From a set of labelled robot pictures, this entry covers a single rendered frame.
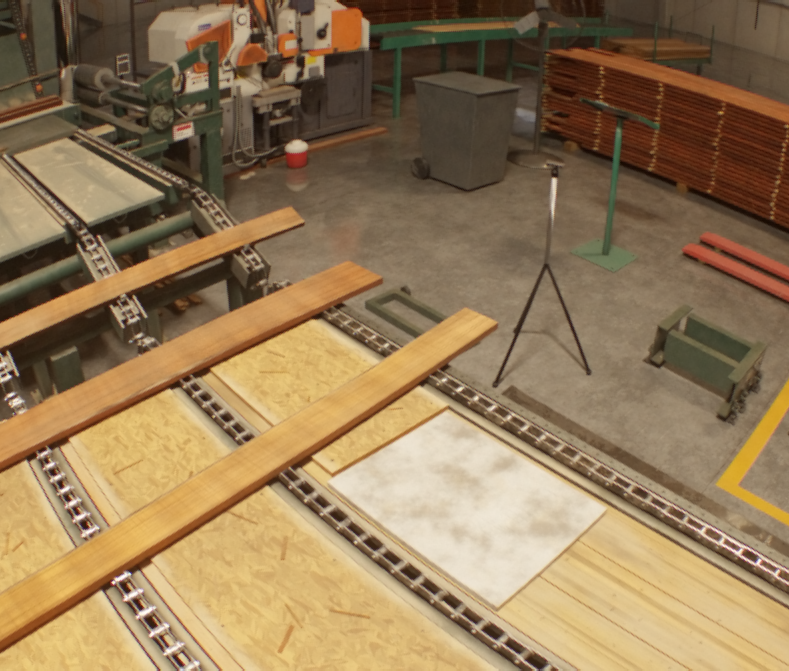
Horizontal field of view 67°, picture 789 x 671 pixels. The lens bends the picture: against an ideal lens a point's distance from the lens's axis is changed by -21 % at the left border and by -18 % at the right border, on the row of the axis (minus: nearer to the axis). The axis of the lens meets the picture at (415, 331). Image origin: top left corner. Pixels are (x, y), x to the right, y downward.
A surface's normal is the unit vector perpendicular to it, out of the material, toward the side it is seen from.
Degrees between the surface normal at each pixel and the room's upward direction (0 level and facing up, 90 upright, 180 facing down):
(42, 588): 0
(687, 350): 90
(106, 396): 0
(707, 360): 90
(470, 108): 94
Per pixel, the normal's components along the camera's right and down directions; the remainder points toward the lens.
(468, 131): -0.71, 0.41
